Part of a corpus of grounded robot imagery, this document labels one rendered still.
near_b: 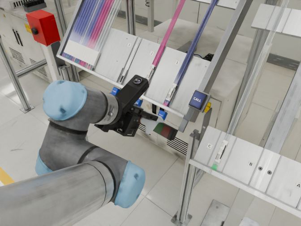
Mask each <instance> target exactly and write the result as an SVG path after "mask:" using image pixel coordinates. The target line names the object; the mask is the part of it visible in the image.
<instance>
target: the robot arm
mask: <svg viewBox="0 0 301 226"><path fill-rule="evenodd" d="M148 88H149V83H148V79H146V78H144V77H141V76H139V75H137V74H136V75H134V76H133V77H132V78H131V79H130V80H129V82H128V83H127V84H126V85H125V86H124V87H123V88H122V89H121V90H120V91H119V92H118V93H117V94H116V95H115V96H113V95H112V94H110V93H107V92H103V91H100V90H97V89H93V88H91V87H87V86H84V85H82V84H81V83H77V82H71V81H67V80H56V81H54V82H52V83H51V84H50V85H49V86H48V87H47V88H46V90H45V92H44V94H43V110H44V112H45V113H46V115H47V116H49V117H50V122H49V125H48V128H47V131H46V134H45V137H44V139H43V143H42V146H41V148H40V149H39V152H38V157H37V161H36V165H35V171H36V174H37V175H38V176H35V177H32V178H28V179H24V180H21V181H18V182H14V183H11V184H7V185H4V186H0V226H72V225H74V224H75V223H77V222H79V221H80V220H82V219H84V218H85V217H87V216H88V215H90V214H92V213H93V212H95V211H96V210H98V209H100V208H101V207H103V206H105V205H106V204H108V203H109V202H113V203H114V205H118V206H120V207H122V208H125V209H127V208H129V207H131V206H132V205H133V204H134V203H135V202H136V200H137V199H138V197H139V196H140V194H141V192H142V189H143V187H144V183H145V179H146V174H145V171H144V170H143V169H142V168H141V167H139V166H137V165H135V164H134V163H132V162H131V161H130V160H129V161H128V160H126V159H124V158H121V157H119V156H117V155H115V154H113V153H111V152H109V151H107V150H105V149H103V148H101V147H99V146H96V145H94V144H92V143H90V142H88V141H86V140H85V138H86V134H87V132H88V128H89V125H90V123H91V124H94V126H95V127H97V128H99V129H101V130H102V131H103V132H108V131H109V130H113V131H115V132H117V133H119V134H121V135H122V136H128V137H134V136H135V134H136V132H137V130H138V127H139V125H140V124H139V123H138V122H139V120H140V118H141V120H140V122H141V123H142V124H143V125H145V126H146V133H147V134H150V133H151V132H152V131H153V130H154V128H155V127H156V126H157V124H158V123H160V122H161V123H163V122H164V120H163V119H162V117H161V116H159V115H156V114H153V113H150V112H148V111H144V109H143V108H141V107H139V106H138V105H137V104H136V101H137V100H138V99H139V98H140V97H141V96H142V94H143V93H144V92H145V91H146V90H147V89H148ZM127 134H131V135H127Z"/></svg>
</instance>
